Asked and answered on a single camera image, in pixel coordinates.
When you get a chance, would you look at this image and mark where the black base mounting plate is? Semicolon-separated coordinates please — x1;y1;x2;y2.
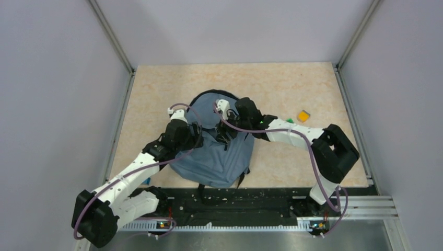
130;186;341;227

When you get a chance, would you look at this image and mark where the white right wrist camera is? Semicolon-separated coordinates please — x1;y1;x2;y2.
215;99;230;120

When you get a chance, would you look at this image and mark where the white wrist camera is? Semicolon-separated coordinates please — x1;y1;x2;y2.
215;99;230;120
167;108;188;124

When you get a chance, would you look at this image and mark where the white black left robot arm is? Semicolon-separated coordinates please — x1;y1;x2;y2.
72;119;203;248

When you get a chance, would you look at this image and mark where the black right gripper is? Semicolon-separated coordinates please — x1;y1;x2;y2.
214;109;251;145

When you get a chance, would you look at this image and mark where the metal frame rail right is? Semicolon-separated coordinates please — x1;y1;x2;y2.
334;0;409;251

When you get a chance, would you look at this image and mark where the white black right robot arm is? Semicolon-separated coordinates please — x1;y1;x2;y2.
212;97;360;215

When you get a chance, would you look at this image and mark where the aluminium front rail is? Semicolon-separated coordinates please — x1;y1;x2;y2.
83;197;399;233

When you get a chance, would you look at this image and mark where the metal frame rail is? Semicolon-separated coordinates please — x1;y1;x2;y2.
334;0;409;251
74;0;136;251

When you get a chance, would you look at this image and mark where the yellow grey eraser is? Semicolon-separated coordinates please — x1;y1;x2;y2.
297;110;311;123

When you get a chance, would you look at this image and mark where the blue grey backpack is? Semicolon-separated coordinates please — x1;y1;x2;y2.
170;89;254;188

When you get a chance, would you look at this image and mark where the metal frame rail left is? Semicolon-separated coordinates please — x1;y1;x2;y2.
74;0;136;251

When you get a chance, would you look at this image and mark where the colourful puzzle cube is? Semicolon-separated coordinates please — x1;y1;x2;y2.
143;178;151;185

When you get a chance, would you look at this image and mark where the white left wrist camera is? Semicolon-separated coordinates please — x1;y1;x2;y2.
167;108;188;124

